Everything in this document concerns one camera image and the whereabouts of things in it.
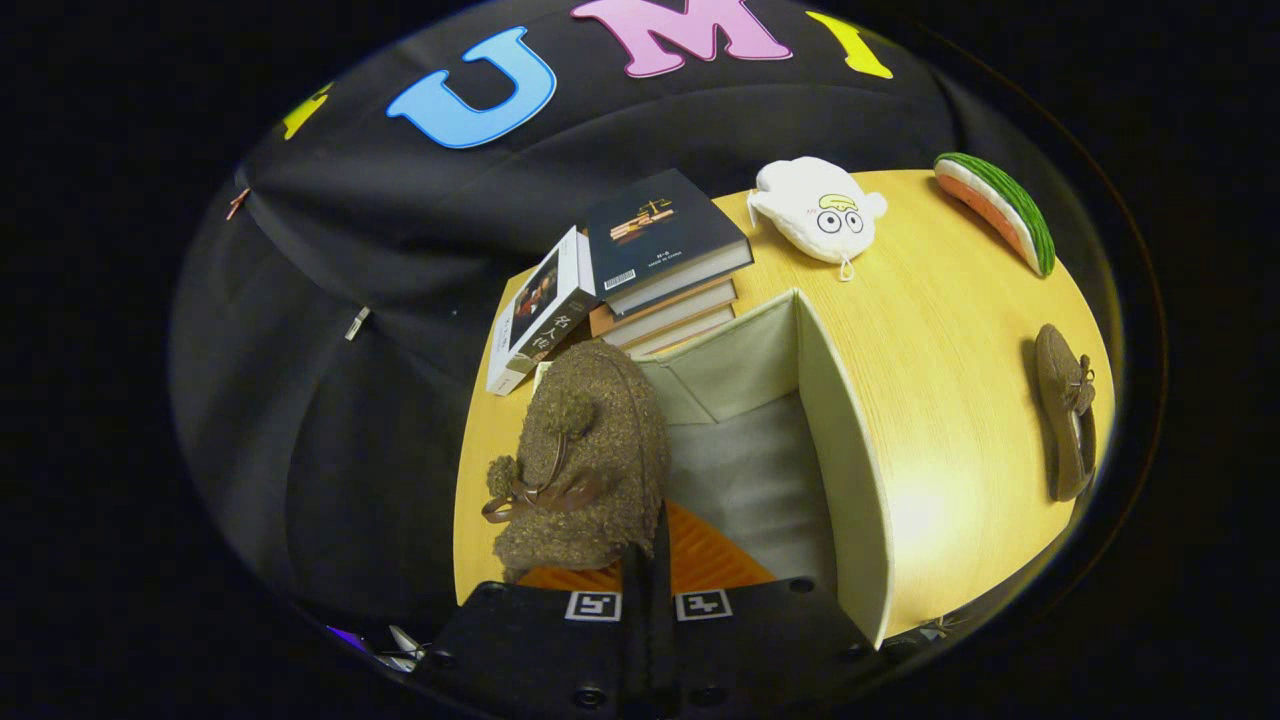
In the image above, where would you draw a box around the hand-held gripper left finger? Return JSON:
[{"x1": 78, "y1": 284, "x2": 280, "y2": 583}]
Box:
[{"x1": 420, "y1": 540, "x2": 647, "y2": 719}]

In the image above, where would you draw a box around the watermelon slice plush toy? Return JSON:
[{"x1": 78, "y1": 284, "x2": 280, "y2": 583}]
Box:
[{"x1": 933, "y1": 151, "x2": 1057, "y2": 279}]

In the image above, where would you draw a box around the brown fuzzy shoe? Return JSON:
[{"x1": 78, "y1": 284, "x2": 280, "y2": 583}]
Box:
[
  {"x1": 1034, "y1": 322, "x2": 1099, "y2": 504},
  {"x1": 481, "y1": 339, "x2": 672, "y2": 583}
]

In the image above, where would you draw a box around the dark hardcover book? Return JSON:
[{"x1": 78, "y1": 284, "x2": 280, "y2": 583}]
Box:
[{"x1": 584, "y1": 167, "x2": 755, "y2": 317}]

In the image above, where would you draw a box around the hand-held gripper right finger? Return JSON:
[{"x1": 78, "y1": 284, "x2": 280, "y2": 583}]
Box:
[{"x1": 652, "y1": 500, "x2": 876, "y2": 719}]

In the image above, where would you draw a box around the grey fabric storage box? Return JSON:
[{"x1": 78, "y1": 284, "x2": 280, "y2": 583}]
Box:
[{"x1": 535, "y1": 287, "x2": 895, "y2": 650}]

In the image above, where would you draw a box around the white plush toy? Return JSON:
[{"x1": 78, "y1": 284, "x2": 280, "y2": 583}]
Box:
[{"x1": 746, "y1": 156, "x2": 889, "y2": 282}]

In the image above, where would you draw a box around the white metal stand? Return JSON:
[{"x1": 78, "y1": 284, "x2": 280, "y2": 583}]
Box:
[{"x1": 380, "y1": 624, "x2": 428, "y2": 673}]

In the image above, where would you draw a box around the white portrait cover book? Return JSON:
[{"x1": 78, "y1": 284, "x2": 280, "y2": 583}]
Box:
[{"x1": 485, "y1": 225, "x2": 600, "y2": 397}]

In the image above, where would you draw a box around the brown cover book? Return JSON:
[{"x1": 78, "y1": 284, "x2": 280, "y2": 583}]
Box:
[{"x1": 589, "y1": 279, "x2": 740, "y2": 347}]

